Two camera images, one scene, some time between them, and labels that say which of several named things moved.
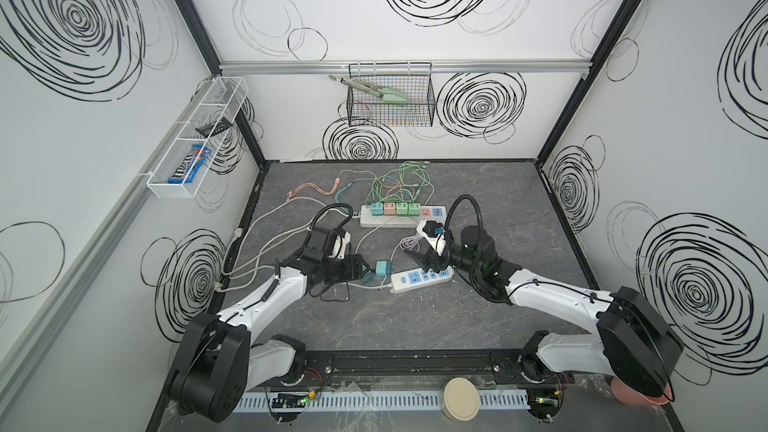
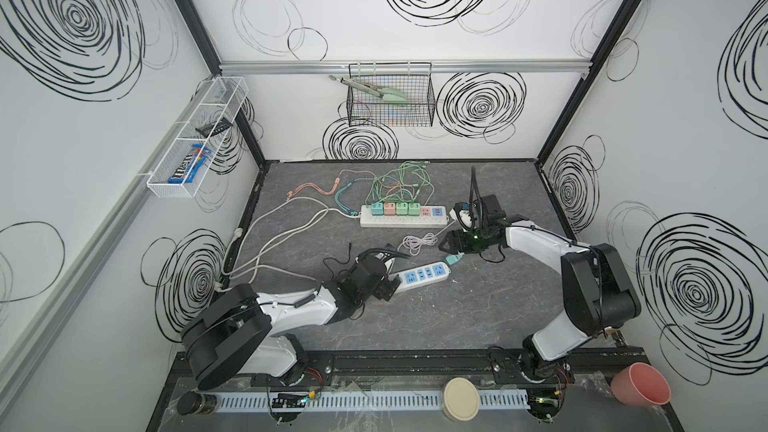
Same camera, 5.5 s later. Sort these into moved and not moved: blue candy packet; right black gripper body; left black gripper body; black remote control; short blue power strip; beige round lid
Moved: left black gripper body; right black gripper body
Not moved: beige round lid; blue candy packet; black remote control; short blue power strip
